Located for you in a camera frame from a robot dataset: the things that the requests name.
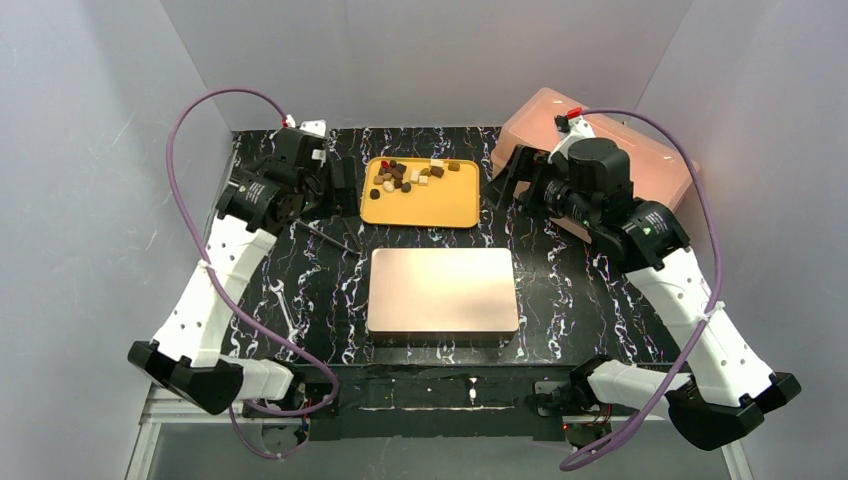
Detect rose gold box lid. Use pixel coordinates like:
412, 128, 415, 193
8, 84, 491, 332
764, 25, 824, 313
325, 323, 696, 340
366, 248, 519, 340

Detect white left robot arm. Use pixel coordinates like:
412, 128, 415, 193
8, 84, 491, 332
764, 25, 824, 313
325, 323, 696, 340
128, 120, 358, 414

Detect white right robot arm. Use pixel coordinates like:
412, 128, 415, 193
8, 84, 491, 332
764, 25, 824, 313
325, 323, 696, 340
485, 109, 801, 470

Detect brown chocolate box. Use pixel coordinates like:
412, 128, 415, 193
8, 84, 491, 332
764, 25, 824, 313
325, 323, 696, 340
369, 331, 516, 348

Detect pink plastic storage case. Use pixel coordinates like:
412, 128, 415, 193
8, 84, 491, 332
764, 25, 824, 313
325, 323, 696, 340
482, 87, 692, 211

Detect metal tongs on table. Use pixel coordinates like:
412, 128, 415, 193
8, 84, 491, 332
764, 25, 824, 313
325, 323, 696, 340
294, 220, 361, 256

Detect orange plastic tray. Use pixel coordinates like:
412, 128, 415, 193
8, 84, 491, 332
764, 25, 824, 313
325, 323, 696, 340
360, 157, 481, 229

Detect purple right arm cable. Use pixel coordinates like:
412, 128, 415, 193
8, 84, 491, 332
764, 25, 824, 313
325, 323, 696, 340
559, 107, 723, 473

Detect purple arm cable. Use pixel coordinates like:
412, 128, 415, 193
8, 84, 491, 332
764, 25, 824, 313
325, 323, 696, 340
164, 87, 340, 461
559, 107, 723, 473

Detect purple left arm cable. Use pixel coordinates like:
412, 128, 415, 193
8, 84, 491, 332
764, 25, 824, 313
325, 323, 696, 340
164, 87, 340, 461

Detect aluminium frame rail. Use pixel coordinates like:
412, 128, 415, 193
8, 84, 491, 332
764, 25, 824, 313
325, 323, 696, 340
125, 390, 752, 479

